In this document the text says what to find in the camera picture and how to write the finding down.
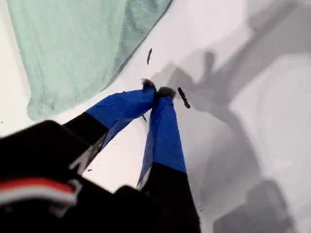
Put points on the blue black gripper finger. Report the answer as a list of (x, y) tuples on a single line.
[(124, 106), (165, 136)]

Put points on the pale green T-shirt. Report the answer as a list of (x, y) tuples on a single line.
[(73, 48)]

